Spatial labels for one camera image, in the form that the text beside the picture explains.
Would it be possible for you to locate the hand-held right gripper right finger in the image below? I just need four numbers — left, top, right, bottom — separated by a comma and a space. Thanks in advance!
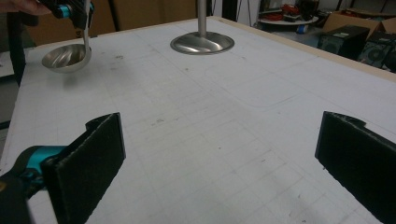
315, 110, 396, 224

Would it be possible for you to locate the small cardboard box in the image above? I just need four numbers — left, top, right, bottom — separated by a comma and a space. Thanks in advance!
321, 10, 396, 37

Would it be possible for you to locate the steel stand with round base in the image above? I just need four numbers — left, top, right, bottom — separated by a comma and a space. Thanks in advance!
169, 0, 235, 56

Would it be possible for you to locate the white round table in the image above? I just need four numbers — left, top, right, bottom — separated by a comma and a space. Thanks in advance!
257, 13, 320, 27

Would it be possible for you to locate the white grid mat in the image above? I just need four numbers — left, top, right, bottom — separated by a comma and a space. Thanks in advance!
0, 18, 396, 224

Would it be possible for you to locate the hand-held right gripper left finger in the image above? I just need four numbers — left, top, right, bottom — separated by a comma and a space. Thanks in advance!
13, 112, 127, 224

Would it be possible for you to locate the steel ladle with wooden handle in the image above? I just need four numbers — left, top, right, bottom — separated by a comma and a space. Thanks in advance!
41, 0, 93, 75

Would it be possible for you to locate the black computer tower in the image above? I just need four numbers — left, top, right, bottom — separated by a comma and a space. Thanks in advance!
317, 24, 372, 61
358, 30, 396, 74

